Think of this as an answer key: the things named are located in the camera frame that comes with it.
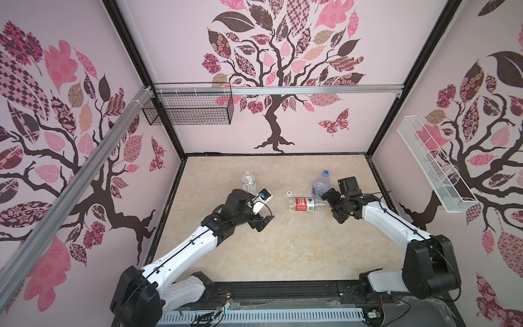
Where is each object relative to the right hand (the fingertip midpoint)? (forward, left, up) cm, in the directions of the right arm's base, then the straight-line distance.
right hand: (324, 206), depth 88 cm
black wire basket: (+42, +61, +27) cm, 79 cm away
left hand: (-5, +27, +7) cm, 29 cm away
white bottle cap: (+13, +14, -8) cm, 21 cm away
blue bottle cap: (+11, -1, +10) cm, 14 cm away
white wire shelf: (-7, -37, +22) cm, 43 cm away
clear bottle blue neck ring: (+9, 0, +2) cm, 10 cm away
